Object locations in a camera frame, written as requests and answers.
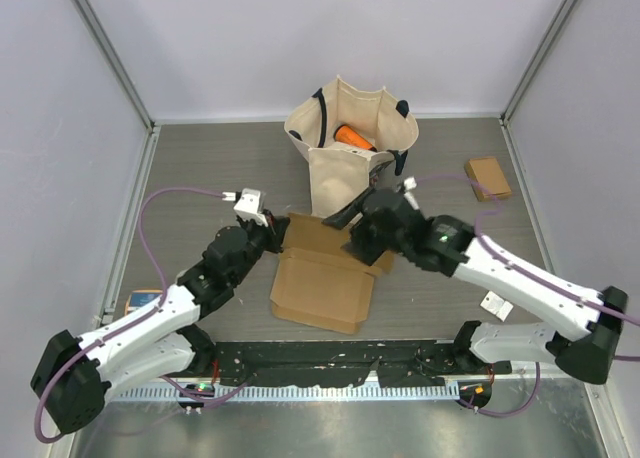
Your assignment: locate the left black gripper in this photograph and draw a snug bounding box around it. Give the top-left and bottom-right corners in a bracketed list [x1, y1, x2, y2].
[230, 209, 290, 285]

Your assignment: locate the cardboard sheet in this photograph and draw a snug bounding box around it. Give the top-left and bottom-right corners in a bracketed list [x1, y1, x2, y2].
[270, 213, 394, 335]

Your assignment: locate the brown cardboard box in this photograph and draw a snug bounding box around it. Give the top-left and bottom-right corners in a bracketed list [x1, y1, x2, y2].
[464, 156, 512, 202]

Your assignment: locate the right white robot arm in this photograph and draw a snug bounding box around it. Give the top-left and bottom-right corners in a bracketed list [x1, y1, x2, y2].
[323, 186, 628, 385]

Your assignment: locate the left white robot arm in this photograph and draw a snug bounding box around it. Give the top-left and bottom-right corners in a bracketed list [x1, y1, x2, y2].
[30, 211, 290, 443]

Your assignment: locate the yellow blue snack box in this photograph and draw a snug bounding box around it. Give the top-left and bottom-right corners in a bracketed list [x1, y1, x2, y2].
[124, 290, 162, 315]

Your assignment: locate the beige canvas tote bag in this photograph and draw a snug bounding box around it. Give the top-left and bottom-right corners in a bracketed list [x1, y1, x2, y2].
[284, 77, 419, 218]

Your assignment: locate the orange bottle in bag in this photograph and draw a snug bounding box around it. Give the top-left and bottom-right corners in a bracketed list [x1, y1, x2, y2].
[334, 124, 377, 152]

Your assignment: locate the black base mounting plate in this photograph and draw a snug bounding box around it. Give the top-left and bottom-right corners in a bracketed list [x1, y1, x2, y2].
[164, 338, 513, 388]

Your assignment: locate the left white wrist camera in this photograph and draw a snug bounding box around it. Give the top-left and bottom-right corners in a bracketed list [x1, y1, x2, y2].
[222, 188, 269, 227]

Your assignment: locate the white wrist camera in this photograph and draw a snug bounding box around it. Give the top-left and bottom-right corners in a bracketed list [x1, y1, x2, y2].
[222, 188, 269, 227]
[399, 177, 420, 211]

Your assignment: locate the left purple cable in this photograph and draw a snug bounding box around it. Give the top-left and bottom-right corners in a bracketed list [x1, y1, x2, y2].
[32, 186, 251, 444]

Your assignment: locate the purple cable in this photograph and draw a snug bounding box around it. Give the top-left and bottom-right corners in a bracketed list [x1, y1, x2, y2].
[414, 173, 640, 419]
[32, 186, 251, 444]

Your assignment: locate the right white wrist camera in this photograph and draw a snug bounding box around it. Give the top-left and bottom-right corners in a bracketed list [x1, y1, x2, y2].
[399, 177, 420, 211]

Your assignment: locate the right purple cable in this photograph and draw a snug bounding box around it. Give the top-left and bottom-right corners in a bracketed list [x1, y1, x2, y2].
[414, 173, 640, 419]

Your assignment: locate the slotted cable duct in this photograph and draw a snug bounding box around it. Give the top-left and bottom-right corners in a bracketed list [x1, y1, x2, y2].
[114, 379, 460, 406]

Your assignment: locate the right aluminium frame post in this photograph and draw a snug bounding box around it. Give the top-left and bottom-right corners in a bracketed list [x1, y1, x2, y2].
[500, 0, 581, 127]

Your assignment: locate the aluminium frame post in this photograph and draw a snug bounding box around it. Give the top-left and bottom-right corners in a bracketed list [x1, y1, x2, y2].
[71, 0, 155, 132]
[500, 0, 581, 127]

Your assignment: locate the left aluminium frame post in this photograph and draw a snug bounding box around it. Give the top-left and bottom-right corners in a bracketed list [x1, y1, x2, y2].
[71, 0, 155, 132]

